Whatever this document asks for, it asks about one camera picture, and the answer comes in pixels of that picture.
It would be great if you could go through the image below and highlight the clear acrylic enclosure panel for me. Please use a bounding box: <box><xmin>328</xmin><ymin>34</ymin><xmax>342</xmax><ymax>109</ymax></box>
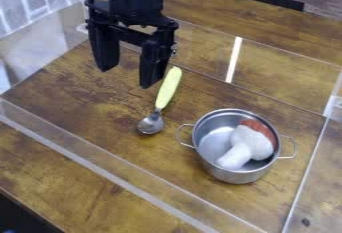
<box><xmin>0</xmin><ymin>98</ymin><xmax>265</xmax><ymax>233</ymax></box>

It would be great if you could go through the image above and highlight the silver pot with handles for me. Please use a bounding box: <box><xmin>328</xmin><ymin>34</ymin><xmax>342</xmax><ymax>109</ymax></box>
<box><xmin>176</xmin><ymin>108</ymin><xmax>298</xmax><ymax>184</ymax></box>

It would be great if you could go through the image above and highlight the clear acrylic triangle bracket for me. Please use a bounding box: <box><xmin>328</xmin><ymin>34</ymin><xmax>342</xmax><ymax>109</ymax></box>
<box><xmin>76</xmin><ymin>23</ymin><xmax>88</xmax><ymax>35</ymax></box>

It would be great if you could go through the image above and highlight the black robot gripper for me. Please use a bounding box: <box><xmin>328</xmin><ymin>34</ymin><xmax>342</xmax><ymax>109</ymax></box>
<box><xmin>84</xmin><ymin>0</ymin><xmax>179</xmax><ymax>89</ymax></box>

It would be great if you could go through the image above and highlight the white mushroom with red cap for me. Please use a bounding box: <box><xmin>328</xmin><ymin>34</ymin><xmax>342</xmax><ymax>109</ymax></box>
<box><xmin>216</xmin><ymin>120</ymin><xmax>277</xmax><ymax>171</ymax></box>

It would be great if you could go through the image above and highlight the yellow handled metal spoon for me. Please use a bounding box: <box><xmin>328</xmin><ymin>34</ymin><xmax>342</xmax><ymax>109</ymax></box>
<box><xmin>137</xmin><ymin>66</ymin><xmax>181</xmax><ymax>135</ymax></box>

